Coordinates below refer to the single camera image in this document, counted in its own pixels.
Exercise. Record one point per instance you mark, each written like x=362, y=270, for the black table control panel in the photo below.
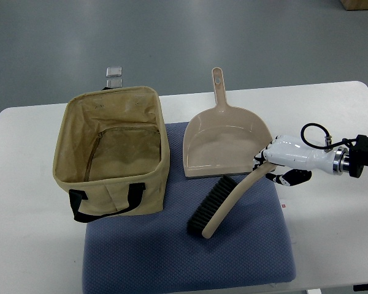
x=360, y=288

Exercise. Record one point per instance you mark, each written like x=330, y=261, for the yellow fabric bag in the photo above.
x=112, y=154

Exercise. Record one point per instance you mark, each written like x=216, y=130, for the beige hand broom black bristles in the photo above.
x=220, y=201

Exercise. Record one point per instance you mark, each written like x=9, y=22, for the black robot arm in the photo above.
x=350, y=155

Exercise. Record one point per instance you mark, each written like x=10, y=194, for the blue cushion mat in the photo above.
x=154, y=253

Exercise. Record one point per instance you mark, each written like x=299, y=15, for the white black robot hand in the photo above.
x=301, y=158

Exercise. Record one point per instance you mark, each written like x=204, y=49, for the beige plastic dustpan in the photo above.
x=222, y=139

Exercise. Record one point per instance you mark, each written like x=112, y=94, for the lower metal floor plate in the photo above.
x=114, y=83

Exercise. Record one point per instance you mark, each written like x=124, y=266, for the cardboard box corner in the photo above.
x=352, y=5

